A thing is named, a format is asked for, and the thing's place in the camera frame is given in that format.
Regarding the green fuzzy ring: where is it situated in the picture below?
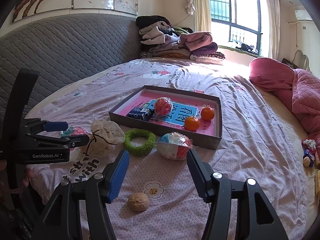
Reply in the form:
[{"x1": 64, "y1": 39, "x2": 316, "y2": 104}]
[{"x1": 123, "y1": 128, "x2": 157, "y2": 157}]

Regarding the white air conditioner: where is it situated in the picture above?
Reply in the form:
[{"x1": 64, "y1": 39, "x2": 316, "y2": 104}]
[{"x1": 295, "y1": 9, "x2": 313, "y2": 21}]

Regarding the large orange tangerine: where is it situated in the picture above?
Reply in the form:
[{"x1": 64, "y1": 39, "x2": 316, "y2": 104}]
[{"x1": 184, "y1": 116, "x2": 200, "y2": 132}]

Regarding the small orange tangerine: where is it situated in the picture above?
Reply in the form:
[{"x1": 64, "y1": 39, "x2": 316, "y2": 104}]
[{"x1": 201, "y1": 107, "x2": 215, "y2": 121}]

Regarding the pink patterned bed sheet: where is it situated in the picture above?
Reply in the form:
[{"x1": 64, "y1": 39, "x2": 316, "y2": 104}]
[{"x1": 28, "y1": 59, "x2": 317, "y2": 239}]

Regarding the cream curtain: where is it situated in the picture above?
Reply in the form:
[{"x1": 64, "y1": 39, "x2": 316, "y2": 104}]
[
  {"x1": 266, "y1": 0, "x2": 280, "y2": 60},
  {"x1": 185, "y1": 0, "x2": 211, "y2": 31}
]

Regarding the dark framed window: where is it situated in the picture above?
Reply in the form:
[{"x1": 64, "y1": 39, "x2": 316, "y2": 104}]
[{"x1": 209, "y1": 0, "x2": 262, "y2": 56}]

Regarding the cream left curtain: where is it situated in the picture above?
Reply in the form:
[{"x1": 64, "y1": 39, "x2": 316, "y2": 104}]
[{"x1": 185, "y1": 0, "x2": 211, "y2": 31}]

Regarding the cream drawstring pouch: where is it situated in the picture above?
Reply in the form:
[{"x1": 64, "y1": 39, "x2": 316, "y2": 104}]
[{"x1": 82, "y1": 119, "x2": 125, "y2": 157}]

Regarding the red white blue wrapped toy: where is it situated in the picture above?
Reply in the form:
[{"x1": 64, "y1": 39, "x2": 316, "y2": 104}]
[{"x1": 156, "y1": 132, "x2": 193, "y2": 160}]

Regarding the grey shallow cardboard box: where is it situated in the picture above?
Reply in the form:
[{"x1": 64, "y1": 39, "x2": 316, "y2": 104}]
[{"x1": 108, "y1": 86, "x2": 222, "y2": 150}]

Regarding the pink quilted blanket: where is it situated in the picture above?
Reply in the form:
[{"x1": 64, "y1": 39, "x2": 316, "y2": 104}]
[{"x1": 249, "y1": 57, "x2": 319, "y2": 152}]

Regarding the dark blue small carton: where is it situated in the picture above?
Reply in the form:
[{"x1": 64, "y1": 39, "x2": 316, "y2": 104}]
[{"x1": 126, "y1": 107, "x2": 155, "y2": 121}]

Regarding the small colourful doll toy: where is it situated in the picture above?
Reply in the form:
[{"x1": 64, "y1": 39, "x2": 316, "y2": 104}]
[{"x1": 302, "y1": 139, "x2": 316, "y2": 167}]

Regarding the red ball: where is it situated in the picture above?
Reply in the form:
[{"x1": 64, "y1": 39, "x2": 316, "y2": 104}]
[{"x1": 153, "y1": 97, "x2": 173, "y2": 118}]

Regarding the person's left hand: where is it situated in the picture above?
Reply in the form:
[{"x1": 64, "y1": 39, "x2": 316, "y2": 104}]
[{"x1": 0, "y1": 160, "x2": 35, "y2": 187}]

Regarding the brown walnut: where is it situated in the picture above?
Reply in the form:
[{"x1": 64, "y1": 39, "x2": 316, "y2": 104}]
[{"x1": 127, "y1": 192, "x2": 150, "y2": 212}]

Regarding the grey quilted headboard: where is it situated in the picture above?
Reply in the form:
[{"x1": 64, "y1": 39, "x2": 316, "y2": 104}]
[{"x1": 1, "y1": 14, "x2": 140, "y2": 117}]

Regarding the pile of folded clothes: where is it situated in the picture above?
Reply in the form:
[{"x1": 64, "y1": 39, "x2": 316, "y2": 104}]
[{"x1": 136, "y1": 15, "x2": 226, "y2": 64}]

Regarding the cream right curtain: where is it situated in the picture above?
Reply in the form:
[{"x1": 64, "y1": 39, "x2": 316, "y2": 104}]
[{"x1": 266, "y1": 0, "x2": 280, "y2": 60}]

